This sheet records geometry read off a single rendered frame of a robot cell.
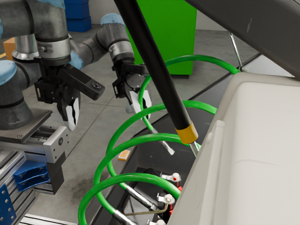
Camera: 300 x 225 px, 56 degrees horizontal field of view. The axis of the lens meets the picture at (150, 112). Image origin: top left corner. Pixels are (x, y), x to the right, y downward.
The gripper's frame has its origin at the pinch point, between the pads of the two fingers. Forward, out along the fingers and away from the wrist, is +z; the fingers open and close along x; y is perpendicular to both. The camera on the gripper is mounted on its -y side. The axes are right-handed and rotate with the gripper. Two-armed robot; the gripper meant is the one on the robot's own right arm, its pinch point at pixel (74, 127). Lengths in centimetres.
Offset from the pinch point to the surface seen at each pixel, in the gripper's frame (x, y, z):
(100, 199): 16.4, -15.1, 6.5
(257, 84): 38, -41, -34
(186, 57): -7.9, -28.5, -19.9
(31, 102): -199, 192, 121
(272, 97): 40, -42, -34
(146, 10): -313, 76, 25
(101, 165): 16.6, -16.2, -3.5
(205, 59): -6.0, -33.1, -20.6
